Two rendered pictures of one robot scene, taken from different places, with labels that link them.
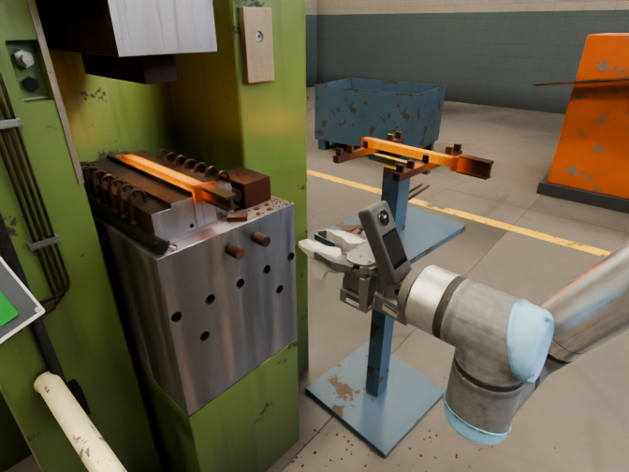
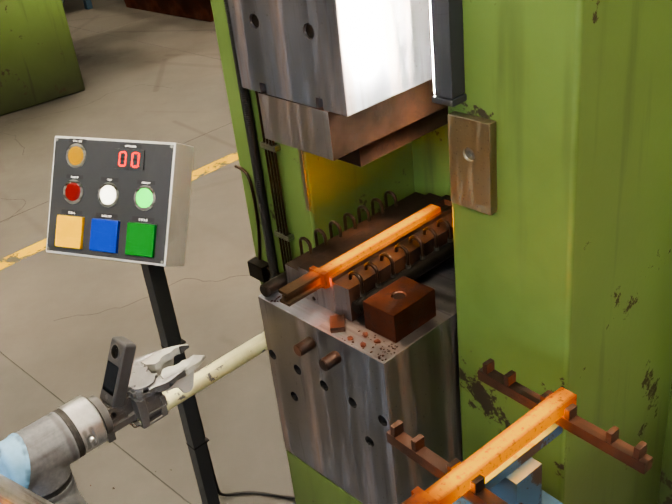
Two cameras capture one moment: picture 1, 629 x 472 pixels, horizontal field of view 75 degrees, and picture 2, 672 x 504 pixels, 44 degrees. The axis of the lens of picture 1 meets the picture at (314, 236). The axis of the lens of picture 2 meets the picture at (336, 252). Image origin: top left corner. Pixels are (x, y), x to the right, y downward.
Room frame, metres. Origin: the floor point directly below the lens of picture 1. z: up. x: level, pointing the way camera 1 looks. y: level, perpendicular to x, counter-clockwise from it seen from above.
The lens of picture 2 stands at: (1.06, -1.21, 1.89)
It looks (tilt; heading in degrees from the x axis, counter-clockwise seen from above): 30 degrees down; 98
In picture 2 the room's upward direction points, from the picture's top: 7 degrees counter-clockwise
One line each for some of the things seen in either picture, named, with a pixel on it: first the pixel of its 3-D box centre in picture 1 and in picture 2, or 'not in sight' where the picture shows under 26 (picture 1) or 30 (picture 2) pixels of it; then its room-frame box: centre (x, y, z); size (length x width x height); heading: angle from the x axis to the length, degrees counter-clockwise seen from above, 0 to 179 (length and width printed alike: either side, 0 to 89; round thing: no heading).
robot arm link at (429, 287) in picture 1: (432, 298); (85, 424); (0.47, -0.17, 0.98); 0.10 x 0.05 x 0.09; 138
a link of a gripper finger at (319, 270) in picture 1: (317, 262); (167, 364); (0.57, -0.01, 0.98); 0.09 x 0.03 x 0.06; 59
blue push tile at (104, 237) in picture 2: not in sight; (105, 235); (0.31, 0.45, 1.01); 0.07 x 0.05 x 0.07; 163
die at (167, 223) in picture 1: (148, 187); (386, 247); (0.96, 0.42, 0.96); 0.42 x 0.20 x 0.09; 48
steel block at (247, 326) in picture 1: (181, 267); (414, 350); (1.00, 0.39, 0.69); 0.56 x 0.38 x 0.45; 48
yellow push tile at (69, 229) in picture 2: not in sight; (70, 231); (0.21, 0.48, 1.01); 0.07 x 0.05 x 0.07; 163
